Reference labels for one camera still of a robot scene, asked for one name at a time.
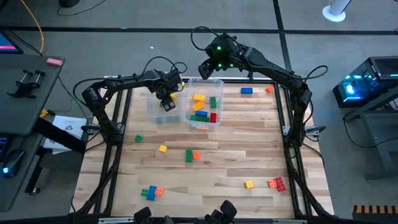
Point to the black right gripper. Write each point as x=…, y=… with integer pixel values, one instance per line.
x=225, y=56

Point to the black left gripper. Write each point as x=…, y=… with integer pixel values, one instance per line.
x=164, y=82

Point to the yellow-orange small block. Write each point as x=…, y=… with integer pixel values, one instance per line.
x=173, y=96

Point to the clear plastic bin with label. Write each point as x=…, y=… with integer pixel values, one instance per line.
x=217, y=90

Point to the yellow-orange large block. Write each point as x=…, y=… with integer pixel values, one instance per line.
x=198, y=105

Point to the blue large block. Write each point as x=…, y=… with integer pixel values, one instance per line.
x=151, y=193
x=201, y=113
x=246, y=90

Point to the yellow small block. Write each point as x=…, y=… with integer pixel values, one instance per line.
x=248, y=184
x=163, y=148

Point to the green small block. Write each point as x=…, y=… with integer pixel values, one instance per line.
x=138, y=138
x=144, y=192

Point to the red large block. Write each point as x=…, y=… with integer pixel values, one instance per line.
x=280, y=184
x=213, y=117

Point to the orange small block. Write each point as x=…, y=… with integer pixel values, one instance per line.
x=160, y=191
x=270, y=89
x=272, y=183
x=196, y=155

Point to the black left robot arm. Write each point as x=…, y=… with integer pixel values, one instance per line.
x=124, y=82

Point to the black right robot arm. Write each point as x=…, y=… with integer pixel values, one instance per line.
x=273, y=70

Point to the white printed paper sheet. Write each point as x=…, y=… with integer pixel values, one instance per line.
x=70, y=124

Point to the black desk leg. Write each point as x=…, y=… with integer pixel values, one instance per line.
x=59, y=135

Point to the pink eraser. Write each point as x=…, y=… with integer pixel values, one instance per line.
x=54, y=62

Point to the yellow and black tool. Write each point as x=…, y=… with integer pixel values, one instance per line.
x=44, y=113

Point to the white fan base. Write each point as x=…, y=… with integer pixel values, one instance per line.
x=332, y=15

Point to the dark grey desk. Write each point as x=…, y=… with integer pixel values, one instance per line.
x=28, y=102

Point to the black round floor base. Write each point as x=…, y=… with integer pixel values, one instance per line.
x=69, y=2

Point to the black computer mouse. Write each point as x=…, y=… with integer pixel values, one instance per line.
x=12, y=162

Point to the black computer tower with lights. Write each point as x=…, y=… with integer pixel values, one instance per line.
x=373, y=74

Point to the black lit keyboard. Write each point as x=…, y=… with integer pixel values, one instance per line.
x=2, y=144

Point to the computer monitor with pink line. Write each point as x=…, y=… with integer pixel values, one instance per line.
x=6, y=43

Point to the grey metal stand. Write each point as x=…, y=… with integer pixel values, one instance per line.
x=385, y=130

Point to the black orange striped box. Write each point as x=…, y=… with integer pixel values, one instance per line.
x=374, y=213

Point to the grey arm base bracket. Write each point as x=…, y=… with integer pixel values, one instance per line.
x=90, y=128
x=315, y=130

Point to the white corner bracket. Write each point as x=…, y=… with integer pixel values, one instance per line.
x=286, y=130

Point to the black double clamp mount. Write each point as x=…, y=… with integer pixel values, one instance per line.
x=26, y=86

